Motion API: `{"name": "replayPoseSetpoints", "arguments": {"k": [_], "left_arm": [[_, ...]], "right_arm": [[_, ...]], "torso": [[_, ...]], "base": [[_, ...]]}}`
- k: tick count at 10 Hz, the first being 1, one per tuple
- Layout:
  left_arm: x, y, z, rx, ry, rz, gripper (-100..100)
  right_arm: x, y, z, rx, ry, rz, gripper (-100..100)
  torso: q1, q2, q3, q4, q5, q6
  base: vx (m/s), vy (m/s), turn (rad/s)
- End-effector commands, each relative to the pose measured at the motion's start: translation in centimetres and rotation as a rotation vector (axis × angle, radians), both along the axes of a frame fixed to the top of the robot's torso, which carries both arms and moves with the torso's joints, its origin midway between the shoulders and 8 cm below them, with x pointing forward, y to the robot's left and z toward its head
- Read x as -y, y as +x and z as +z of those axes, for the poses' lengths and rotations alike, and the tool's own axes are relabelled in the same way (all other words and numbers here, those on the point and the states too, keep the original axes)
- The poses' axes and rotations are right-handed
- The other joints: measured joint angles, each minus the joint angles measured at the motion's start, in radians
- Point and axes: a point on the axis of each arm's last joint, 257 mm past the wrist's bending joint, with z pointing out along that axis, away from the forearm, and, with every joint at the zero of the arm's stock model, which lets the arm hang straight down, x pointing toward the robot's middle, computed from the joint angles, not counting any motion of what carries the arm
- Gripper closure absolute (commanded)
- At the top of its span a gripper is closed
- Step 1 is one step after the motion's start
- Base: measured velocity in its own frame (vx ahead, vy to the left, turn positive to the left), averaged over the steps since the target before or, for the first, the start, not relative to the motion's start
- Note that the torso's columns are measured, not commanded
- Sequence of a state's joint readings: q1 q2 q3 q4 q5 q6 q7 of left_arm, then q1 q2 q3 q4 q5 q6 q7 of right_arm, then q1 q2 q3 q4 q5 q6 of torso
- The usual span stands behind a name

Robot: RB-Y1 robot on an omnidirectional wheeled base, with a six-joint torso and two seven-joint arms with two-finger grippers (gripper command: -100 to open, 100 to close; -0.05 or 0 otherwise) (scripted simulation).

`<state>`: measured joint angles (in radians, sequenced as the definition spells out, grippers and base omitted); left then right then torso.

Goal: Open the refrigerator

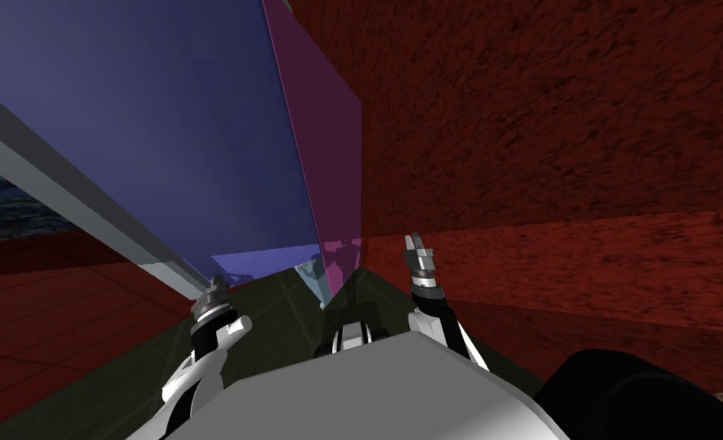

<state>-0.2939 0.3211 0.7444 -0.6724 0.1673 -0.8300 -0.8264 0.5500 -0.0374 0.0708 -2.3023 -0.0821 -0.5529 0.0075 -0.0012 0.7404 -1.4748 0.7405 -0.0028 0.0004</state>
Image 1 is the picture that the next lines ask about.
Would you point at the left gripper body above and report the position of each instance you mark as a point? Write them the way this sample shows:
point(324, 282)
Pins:
point(217, 288)

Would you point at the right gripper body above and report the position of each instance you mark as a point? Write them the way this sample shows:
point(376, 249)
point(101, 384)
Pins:
point(421, 260)

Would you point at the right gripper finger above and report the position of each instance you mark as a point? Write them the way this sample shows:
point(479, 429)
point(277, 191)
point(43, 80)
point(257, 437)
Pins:
point(409, 242)
point(418, 239)

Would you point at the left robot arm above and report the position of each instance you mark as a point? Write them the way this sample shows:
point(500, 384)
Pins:
point(209, 362)

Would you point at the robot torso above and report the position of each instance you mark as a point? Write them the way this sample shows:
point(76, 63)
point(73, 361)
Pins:
point(373, 397)

